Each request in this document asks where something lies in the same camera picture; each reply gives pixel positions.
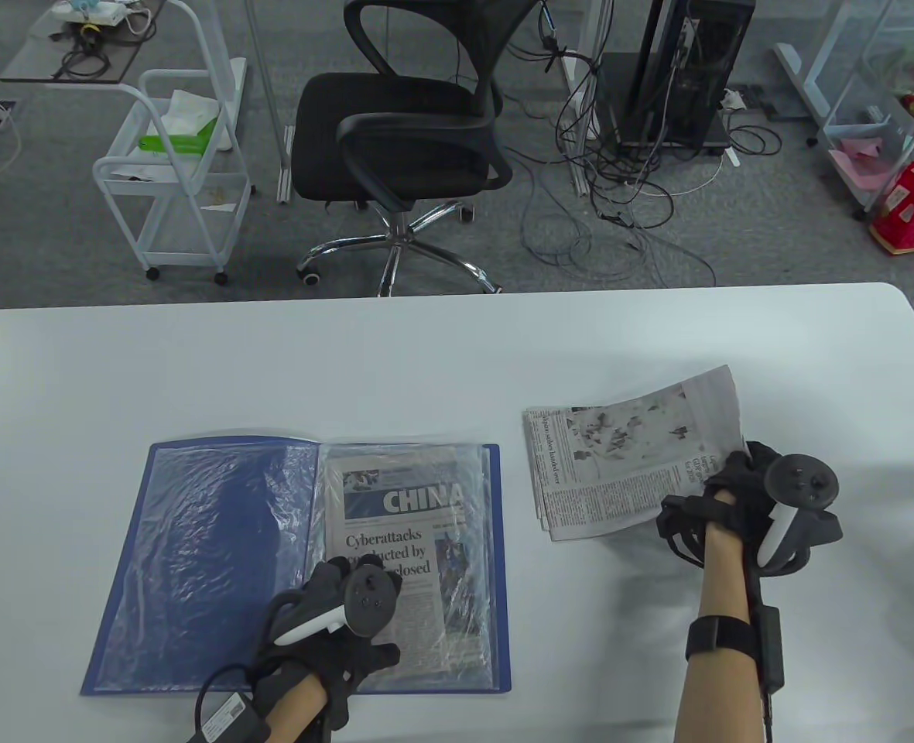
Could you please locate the green tissue pack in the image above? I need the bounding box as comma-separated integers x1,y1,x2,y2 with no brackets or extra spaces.
138,89,223,157

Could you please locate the black left hand controller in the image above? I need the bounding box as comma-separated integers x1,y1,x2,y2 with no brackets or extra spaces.
273,567,405,647

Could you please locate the tangle of black cables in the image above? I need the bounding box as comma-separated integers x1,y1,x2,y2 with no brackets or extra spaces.
503,0,784,289

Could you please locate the blue file folder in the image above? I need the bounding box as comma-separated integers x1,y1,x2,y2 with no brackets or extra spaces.
80,437,513,696

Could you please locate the person's left forearm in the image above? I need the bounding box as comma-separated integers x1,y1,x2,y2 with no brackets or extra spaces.
259,669,331,743

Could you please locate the person's right forearm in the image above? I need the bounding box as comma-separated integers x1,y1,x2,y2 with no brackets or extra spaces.
673,519,767,743

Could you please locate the black left wrist sensor box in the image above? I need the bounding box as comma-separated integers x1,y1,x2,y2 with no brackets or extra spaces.
187,691,272,743

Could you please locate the white device with cables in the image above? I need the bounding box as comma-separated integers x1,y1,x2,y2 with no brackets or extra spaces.
45,0,154,38

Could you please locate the black right wrist strap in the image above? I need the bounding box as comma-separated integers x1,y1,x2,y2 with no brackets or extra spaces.
685,615,759,660

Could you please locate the black right hand controller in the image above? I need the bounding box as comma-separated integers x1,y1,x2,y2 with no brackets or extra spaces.
755,454,843,577

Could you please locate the person's left hand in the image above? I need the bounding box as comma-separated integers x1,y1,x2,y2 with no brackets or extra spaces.
252,557,403,701

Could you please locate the newspaper blue masthead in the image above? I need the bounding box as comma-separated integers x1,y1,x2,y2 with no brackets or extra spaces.
323,457,490,676

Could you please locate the person's right hand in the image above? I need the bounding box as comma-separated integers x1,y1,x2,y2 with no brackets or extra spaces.
656,441,784,577

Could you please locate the black office chair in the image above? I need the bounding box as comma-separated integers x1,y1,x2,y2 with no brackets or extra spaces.
290,0,543,299

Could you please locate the newspaper grey photo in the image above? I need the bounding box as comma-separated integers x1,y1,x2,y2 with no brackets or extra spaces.
522,365,745,543

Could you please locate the white shelf rack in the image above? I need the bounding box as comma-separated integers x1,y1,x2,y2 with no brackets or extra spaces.
809,0,914,225

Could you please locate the black hand controller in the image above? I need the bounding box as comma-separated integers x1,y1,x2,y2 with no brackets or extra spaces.
273,567,405,647
755,454,843,577

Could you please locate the black wrist sensor box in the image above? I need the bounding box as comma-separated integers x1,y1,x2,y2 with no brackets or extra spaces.
187,691,272,743
751,606,784,693

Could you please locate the white rolling cart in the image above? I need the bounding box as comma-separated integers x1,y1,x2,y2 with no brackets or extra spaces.
91,0,256,286

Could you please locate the black computer tower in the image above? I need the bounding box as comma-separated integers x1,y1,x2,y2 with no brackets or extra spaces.
619,0,757,152

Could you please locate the pink paper sheet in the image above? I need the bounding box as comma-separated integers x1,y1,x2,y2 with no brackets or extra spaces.
828,138,910,200

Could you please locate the black right wrist sensor box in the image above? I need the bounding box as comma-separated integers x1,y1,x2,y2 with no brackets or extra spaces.
751,606,784,693

